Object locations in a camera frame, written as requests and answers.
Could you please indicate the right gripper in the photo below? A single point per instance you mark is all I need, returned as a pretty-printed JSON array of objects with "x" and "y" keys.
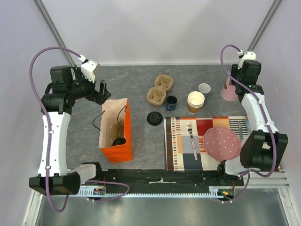
[{"x": 234, "y": 73}]

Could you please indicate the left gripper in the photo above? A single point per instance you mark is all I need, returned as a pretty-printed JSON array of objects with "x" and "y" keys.
[{"x": 99, "y": 97}]

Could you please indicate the orange paper bag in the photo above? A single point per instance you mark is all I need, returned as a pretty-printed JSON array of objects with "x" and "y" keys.
[{"x": 116, "y": 116}]

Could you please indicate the black plastic coffee lid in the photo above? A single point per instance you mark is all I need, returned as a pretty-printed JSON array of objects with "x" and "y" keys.
[{"x": 119, "y": 141}]

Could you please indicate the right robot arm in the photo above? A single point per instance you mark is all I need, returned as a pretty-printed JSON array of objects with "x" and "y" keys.
[{"x": 263, "y": 150}]

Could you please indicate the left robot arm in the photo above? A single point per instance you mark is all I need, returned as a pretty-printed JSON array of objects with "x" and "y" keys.
[{"x": 68, "y": 84}]

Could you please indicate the pink straw holder cup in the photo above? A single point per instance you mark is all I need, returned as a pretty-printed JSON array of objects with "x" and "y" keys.
[{"x": 228, "y": 91}]

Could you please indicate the stack of brown paper cups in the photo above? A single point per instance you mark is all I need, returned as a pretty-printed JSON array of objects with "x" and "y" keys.
[{"x": 195, "y": 101}]

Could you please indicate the cardboard cup carrier stack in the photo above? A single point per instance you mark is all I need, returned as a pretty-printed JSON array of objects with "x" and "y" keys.
[{"x": 157, "y": 94}]

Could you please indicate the dark blue ceramic mug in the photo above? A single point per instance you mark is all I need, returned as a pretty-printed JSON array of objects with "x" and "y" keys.
[{"x": 171, "y": 103}]

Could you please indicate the pink dotted plate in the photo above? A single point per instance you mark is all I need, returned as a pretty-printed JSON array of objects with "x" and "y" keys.
[{"x": 221, "y": 143}]

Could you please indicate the patterned colourful placemat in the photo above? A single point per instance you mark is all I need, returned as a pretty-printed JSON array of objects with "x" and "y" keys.
[{"x": 178, "y": 149}]

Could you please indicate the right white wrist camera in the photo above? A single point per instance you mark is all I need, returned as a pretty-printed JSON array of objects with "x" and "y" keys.
[{"x": 249, "y": 55}]

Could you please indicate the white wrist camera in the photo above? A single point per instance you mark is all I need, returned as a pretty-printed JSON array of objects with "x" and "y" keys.
[
  {"x": 249, "y": 55},
  {"x": 89, "y": 68}
]

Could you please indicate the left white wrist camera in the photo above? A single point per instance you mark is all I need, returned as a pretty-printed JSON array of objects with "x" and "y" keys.
[{"x": 89, "y": 68}]

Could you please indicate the fork with pink handle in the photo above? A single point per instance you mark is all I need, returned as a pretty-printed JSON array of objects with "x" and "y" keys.
[{"x": 189, "y": 128}]

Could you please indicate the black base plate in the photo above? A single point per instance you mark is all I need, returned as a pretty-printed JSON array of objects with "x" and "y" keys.
[{"x": 163, "y": 181}]

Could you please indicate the grey slotted cable duct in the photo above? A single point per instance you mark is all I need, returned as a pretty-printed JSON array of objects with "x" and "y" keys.
[{"x": 91, "y": 192}]

